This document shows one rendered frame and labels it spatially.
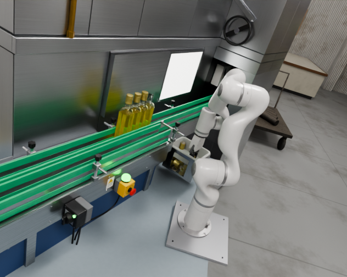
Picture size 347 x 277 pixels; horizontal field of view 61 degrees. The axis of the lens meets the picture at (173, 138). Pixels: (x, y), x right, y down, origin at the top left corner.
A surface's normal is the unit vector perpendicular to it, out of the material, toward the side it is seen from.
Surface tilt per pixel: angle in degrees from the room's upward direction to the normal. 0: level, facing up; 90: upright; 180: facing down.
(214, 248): 3
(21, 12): 90
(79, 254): 0
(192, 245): 3
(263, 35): 90
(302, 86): 90
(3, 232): 90
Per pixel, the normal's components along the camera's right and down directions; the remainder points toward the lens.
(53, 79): 0.79, 0.47
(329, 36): -0.15, 0.44
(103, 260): 0.26, -0.84
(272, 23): -0.55, 0.26
